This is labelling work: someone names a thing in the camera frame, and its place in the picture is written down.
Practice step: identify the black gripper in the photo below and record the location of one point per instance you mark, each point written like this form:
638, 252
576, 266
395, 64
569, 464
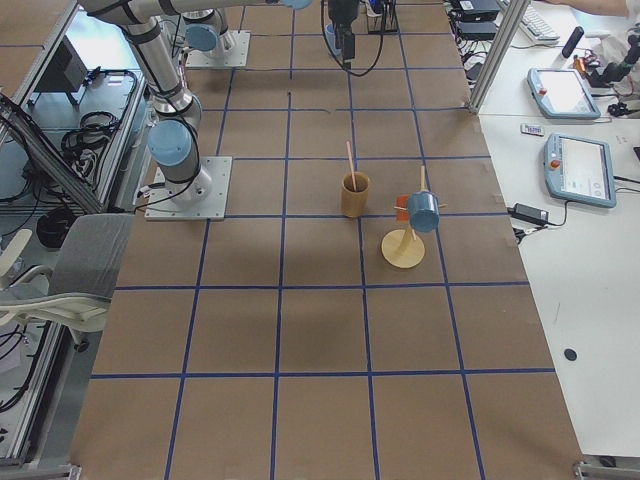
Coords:
342, 11

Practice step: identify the light blue cup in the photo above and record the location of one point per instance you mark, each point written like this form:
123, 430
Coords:
331, 38

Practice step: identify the pink chopstick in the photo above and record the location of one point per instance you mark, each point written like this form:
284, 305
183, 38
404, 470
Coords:
351, 166

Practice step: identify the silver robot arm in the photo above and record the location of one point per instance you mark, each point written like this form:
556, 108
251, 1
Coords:
216, 19
173, 140

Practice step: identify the orange cup on stand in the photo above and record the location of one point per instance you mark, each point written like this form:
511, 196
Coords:
401, 208

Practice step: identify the dark blue hanging cup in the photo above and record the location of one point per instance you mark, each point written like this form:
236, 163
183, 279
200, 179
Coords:
423, 211

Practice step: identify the black computer box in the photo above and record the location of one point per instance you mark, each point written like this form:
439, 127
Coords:
474, 19

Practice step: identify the bamboo cylinder holder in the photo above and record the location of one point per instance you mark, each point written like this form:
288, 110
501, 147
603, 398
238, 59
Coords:
354, 194

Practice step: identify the white keyboard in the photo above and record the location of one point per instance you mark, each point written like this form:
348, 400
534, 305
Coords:
536, 29

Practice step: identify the teach pendant far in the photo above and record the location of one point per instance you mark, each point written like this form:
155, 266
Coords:
562, 94

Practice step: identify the teach pendant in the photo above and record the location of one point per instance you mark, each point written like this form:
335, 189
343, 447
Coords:
562, 94
580, 170

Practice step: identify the black power adapter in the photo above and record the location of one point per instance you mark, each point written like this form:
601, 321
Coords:
529, 214

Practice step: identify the teach pendant near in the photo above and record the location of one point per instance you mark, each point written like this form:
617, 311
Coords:
580, 170

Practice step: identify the grey office chair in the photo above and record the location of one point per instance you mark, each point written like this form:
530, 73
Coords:
76, 292

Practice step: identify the black wire cup rack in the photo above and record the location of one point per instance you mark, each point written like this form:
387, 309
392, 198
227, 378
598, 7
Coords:
381, 16

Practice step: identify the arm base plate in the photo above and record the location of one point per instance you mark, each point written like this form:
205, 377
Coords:
205, 198
206, 48

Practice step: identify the aluminium frame post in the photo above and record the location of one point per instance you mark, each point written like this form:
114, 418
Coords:
509, 25

